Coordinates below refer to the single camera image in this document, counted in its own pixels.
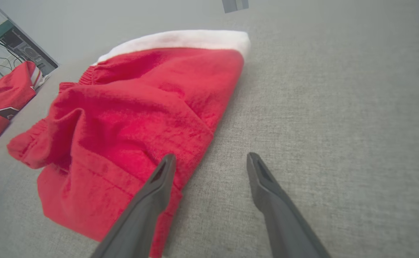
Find black computer case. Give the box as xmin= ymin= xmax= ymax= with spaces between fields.
xmin=0 ymin=27 xmax=59 ymax=76

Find red shorts with white stripe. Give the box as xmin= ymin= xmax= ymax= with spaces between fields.
xmin=7 ymin=30 xmax=251 ymax=258

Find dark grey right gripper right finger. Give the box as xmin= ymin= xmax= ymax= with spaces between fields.
xmin=247 ymin=152 xmax=332 ymax=258

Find red shirt with white sleeve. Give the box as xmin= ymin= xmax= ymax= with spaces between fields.
xmin=0 ymin=61 xmax=44 ymax=154

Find grey partition post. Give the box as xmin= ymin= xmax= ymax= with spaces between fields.
xmin=222 ymin=0 xmax=249 ymax=14

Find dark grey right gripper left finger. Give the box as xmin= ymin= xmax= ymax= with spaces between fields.
xmin=90 ymin=154 xmax=177 ymax=258

